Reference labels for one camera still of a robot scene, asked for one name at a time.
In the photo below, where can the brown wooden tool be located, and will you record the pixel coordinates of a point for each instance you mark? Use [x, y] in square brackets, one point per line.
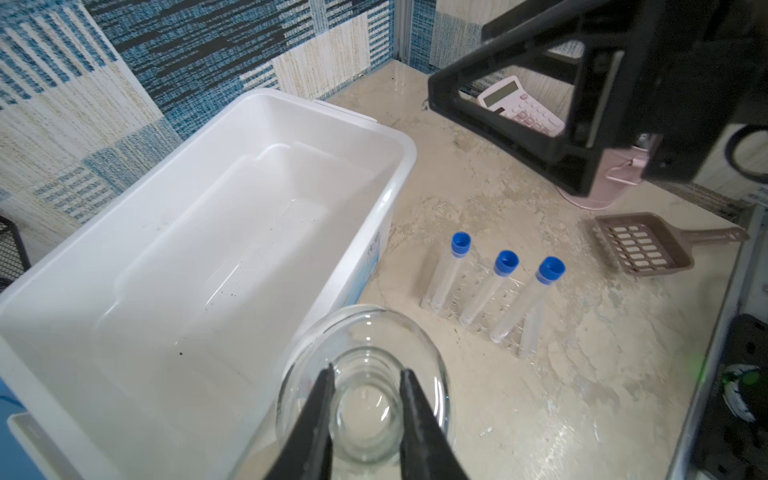
[644, 244]

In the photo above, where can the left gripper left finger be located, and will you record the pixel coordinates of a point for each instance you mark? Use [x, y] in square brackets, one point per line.
[308, 453]

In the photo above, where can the white plastic storage bin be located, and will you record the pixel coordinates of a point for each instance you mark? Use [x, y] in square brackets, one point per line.
[152, 343]

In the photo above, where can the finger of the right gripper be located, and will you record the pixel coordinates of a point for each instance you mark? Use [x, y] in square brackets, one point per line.
[557, 84]

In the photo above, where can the black wire shelf rack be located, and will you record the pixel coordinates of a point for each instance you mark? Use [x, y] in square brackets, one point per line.
[14, 260]

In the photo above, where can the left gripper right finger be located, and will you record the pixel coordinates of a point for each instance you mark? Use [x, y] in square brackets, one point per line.
[424, 452]

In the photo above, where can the glass flask with stopper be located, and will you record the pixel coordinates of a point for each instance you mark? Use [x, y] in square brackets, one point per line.
[367, 347]

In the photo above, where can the blue plastic bin lid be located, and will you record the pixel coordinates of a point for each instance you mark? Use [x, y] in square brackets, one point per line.
[15, 462]

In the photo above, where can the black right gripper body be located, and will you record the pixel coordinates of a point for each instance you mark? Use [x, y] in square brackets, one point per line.
[705, 66]

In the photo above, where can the pink calculator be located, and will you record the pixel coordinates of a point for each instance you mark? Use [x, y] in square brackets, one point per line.
[508, 99]

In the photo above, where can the blue capped test tube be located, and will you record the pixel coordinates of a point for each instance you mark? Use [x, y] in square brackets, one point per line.
[549, 271]
[446, 271]
[505, 264]

